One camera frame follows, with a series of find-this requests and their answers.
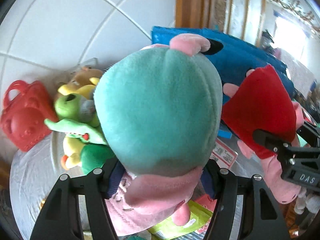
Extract red bear-face handbag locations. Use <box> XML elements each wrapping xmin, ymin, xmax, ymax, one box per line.
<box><xmin>0</xmin><ymin>80</ymin><xmax>59</xmax><ymax>152</ymax></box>

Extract blue plastic crate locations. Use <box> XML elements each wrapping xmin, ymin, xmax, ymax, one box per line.
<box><xmin>151</xmin><ymin>26</ymin><xmax>297</xmax><ymax>140</ymax></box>

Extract tan bear plush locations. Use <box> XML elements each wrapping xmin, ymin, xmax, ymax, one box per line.
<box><xmin>69</xmin><ymin>66</ymin><xmax>104</xmax><ymax>88</ymax></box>

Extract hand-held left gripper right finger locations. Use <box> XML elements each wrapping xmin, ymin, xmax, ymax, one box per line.
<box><xmin>200</xmin><ymin>160</ymin><xmax>292</xmax><ymax>240</ymax></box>

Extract green frog plush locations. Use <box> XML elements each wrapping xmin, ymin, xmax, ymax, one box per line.
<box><xmin>44</xmin><ymin>93</ymin><xmax>108</xmax><ymax>145</ymax></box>

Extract wooden door frame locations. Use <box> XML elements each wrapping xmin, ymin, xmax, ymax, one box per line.
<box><xmin>175</xmin><ymin>0</ymin><xmax>218</xmax><ymax>29</ymax></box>

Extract small orange box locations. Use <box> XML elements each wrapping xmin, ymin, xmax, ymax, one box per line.
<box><xmin>195</xmin><ymin>194</ymin><xmax>217</xmax><ymax>213</ymax></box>

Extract green wet wipes pack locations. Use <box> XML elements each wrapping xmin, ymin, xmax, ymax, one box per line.
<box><xmin>147</xmin><ymin>200</ymin><xmax>213</xmax><ymax>240</ymax></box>

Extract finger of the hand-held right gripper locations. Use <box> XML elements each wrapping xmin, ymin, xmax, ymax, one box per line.
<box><xmin>296</xmin><ymin>121</ymin><xmax>320</xmax><ymax>147</ymax></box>
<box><xmin>252</xmin><ymin>129</ymin><xmax>293</xmax><ymax>159</ymax></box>

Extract grey plush toy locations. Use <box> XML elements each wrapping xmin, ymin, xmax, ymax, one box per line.
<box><xmin>80</xmin><ymin>90</ymin><xmax>97</xmax><ymax>123</ymax></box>

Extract pink pig plush teal shirt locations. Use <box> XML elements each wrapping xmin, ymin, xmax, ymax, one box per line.
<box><xmin>94</xmin><ymin>34</ymin><xmax>224</xmax><ymax>235</ymax></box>

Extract rolled patterned mat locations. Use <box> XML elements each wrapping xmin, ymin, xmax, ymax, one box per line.
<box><xmin>214</xmin><ymin>0</ymin><xmax>227</xmax><ymax>28</ymax></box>

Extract green round plush toy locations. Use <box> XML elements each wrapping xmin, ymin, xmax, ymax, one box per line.
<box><xmin>80</xmin><ymin>144</ymin><xmax>118</xmax><ymax>177</ymax></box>

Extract brown teddy bear plush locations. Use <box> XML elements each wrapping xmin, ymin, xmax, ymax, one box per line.
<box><xmin>57</xmin><ymin>77</ymin><xmax>98</xmax><ymax>98</ymax></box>

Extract yellow duck plush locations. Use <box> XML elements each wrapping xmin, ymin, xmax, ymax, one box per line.
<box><xmin>61</xmin><ymin>136</ymin><xmax>85</xmax><ymax>171</ymax></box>

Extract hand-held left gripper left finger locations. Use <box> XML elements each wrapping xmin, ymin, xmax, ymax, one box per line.
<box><xmin>30</xmin><ymin>156</ymin><xmax>125</xmax><ymax>240</ymax></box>

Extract pink white medicine box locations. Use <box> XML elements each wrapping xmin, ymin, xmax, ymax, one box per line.
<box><xmin>209</xmin><ymin>140</ymin><xmax>238</xmax><ymax>168</ymax></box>

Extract pink pig plush red dress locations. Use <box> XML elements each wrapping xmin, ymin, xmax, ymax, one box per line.
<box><xmin>221</xmin><ymin>64</ymin><xmax>309</xmax><ymax>205</ymax></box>

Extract white cloth covered desktop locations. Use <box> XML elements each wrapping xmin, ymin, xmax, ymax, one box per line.
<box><xmin>10</xmin><ymin>130</ymin><xmax>250</xmax><ymax>240</ymax></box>

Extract wooden window frame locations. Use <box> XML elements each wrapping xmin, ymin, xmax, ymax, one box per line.
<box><xmin>225</xmin><ymin>0</ymin><xmax>268</xmax><ymax>45</ymax></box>

